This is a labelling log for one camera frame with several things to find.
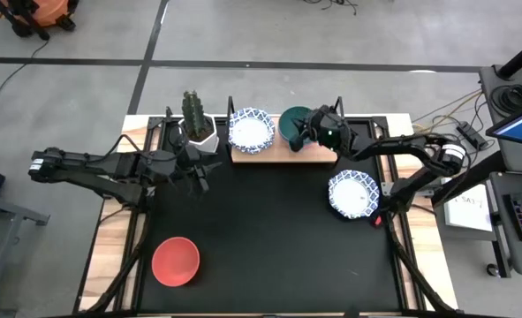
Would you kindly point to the orange shop vacuum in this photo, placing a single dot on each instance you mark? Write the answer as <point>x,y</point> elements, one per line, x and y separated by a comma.
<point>48,11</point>

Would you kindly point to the grey metal stand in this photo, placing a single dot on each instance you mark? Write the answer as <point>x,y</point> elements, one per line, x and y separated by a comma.
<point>4,208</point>

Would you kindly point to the green ribbed bowl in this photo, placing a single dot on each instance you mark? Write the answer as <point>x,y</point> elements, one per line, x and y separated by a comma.
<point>292,123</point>

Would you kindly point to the black caster wheel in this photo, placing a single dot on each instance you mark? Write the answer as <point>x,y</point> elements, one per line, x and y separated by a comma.
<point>493,270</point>

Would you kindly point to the black support beam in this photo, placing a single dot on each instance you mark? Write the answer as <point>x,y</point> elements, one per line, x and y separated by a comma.
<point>472,179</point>

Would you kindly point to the white hexagonal plant pot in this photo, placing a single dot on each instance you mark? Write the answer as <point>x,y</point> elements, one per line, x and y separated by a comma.
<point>207,142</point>

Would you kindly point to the blue patterned paper bowl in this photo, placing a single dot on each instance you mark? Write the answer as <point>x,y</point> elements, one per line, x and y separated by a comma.
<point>352,193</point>
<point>251,131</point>
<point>372,213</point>

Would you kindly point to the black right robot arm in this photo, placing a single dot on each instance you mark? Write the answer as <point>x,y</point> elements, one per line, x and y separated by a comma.
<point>397,146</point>

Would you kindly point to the green cactus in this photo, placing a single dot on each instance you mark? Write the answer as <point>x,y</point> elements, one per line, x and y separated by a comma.
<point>193,112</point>

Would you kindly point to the black table frame rail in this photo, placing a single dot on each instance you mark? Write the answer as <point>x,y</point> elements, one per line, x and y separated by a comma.
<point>404,260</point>
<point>133,274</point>

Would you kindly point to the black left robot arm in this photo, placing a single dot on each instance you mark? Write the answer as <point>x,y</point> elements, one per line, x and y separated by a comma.
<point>110,170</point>

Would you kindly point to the black table mat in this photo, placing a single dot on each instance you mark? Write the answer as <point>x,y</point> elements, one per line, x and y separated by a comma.
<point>265,247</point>

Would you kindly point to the red bowl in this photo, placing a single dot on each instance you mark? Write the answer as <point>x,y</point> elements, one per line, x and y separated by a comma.
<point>175,261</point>

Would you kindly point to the black power strip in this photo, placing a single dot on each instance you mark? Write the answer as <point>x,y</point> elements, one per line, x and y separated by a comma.
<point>470,134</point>

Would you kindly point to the black metal shelf frame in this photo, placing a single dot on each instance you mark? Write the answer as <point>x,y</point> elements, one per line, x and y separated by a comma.
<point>230,123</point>

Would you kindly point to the white paper sheet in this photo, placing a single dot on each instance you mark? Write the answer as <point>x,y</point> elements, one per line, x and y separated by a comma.
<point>468,212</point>

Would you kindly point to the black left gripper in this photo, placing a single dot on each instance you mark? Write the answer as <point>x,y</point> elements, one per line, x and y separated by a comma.
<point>190,161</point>

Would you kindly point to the wooden shelf board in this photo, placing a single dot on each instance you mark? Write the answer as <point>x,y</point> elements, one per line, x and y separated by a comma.
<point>278,155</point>

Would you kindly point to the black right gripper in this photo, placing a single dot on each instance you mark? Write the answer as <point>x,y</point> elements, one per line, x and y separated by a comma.
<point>327,117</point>

